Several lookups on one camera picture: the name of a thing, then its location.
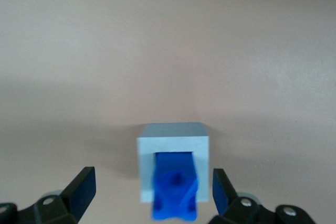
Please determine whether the brown table cover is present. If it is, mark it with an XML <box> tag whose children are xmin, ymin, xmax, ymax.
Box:
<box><xmin>0</xmin><ymin>0</ymin><xmax>336</xmax><ymax>224</ymax></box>

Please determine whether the blue plastic part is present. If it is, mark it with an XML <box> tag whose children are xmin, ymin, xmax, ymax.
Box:
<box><xmin>150</xmin><ymin>151</ymin><xmax>199</xmax><ymax>222</ymax></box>

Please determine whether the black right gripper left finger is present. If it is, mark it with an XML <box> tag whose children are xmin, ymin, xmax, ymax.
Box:
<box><xmin>0</xmin><ymin>166</ymin><xmax>97</xmax><ymax>224</ymax></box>

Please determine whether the gray cube base with hole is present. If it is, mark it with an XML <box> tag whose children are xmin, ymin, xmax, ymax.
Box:
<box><xmin>136</xmin><ymin>122</ymin><xmax>212</xmax><ymax>204</ymax></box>

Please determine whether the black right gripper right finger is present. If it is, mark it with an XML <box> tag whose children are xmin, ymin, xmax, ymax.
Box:
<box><xmin>208</xmin><ymin>168</ymin><xmax>314</xmax><ymax>224</ymax></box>

